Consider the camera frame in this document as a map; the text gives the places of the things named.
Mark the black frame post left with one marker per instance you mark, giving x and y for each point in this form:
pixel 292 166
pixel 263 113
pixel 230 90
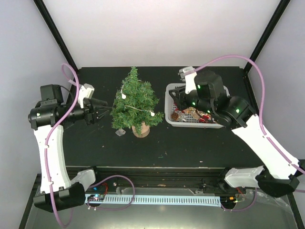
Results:
pixel 40 5

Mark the clear battery box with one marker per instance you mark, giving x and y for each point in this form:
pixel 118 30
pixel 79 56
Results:
pixel 120 132

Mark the black frame post right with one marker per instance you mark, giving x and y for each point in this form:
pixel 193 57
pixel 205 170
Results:
pixel 275 18

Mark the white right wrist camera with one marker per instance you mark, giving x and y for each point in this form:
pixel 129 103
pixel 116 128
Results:
pixel 187 75

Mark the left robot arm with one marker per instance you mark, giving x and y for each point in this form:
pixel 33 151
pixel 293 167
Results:
pixel 47 120

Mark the white slotted cable duct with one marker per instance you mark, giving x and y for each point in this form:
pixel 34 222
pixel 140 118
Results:
pixel 98 199

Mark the wooden tree base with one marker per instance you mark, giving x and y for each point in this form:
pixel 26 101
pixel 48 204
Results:
pixel 142 131

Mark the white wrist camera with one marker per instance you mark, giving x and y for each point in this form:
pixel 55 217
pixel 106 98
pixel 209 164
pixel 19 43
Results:
pixel 187 75
pixel 86 91

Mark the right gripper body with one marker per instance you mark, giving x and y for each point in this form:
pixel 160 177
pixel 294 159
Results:
pixel 183 104

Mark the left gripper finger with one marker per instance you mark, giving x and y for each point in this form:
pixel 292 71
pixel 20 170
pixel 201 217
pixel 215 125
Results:
pixel 102 111
pixel 95 101

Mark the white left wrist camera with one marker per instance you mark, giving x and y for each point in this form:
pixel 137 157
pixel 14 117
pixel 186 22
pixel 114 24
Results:
pixel 86 91

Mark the wooden merry christmas sign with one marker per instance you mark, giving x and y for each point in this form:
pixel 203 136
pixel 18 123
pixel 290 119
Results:
pixel 193 112

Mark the black aluminium rail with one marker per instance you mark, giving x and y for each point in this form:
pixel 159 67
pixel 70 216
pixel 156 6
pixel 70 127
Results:
pixel 207 180

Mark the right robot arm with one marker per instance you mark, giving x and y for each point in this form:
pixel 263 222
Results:
pixel 205 93

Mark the red poinsettia ornament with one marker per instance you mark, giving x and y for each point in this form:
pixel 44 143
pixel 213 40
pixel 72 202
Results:
pixel 205 119

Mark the white plastic basket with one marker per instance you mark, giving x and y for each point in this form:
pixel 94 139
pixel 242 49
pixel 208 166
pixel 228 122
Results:
pixel 186 119

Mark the small green christmas tree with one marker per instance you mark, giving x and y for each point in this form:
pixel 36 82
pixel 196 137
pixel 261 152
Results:
pixel 134 103

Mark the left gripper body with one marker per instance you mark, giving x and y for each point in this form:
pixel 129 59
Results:
pixel 89 117

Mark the black frame post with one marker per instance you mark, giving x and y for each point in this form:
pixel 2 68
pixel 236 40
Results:
pixel 275 18
pixel 40 5

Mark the brown pine cone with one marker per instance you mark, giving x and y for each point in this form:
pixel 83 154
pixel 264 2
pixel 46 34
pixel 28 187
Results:
pixel 175 116

